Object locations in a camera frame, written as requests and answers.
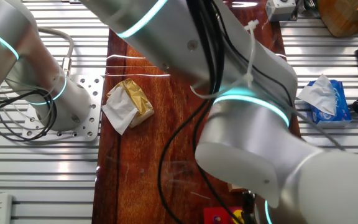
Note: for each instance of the red Hanoi base board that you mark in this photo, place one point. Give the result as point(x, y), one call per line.
point(210, 213)

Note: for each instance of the yellow Hanoi disc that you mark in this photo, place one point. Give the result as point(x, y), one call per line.
point(238, 217)

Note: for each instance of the blue tissue pack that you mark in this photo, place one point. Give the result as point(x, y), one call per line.
point(342, 102)

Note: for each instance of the white tissue sheet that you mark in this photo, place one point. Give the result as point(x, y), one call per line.
point(319, 93)

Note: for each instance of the grey button box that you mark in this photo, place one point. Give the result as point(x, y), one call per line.
point(280, 11)

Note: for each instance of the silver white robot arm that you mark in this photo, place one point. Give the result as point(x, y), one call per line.
point(259, 140)

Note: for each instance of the brown cardboard box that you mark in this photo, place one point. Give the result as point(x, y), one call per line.
point(346, 15)

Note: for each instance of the white zip tie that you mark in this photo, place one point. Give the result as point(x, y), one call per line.
point(248, 76)

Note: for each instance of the silver robot mounting plate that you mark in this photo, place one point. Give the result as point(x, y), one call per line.
point(95, 93)

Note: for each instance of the small purple Hanoi disc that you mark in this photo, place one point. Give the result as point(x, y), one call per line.
point(214, 219)

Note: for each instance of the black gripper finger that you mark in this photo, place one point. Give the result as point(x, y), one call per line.
point(249, 202)
point(248, 219)

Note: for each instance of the gold foil paper package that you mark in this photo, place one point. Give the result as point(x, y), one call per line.
point(135, 96)

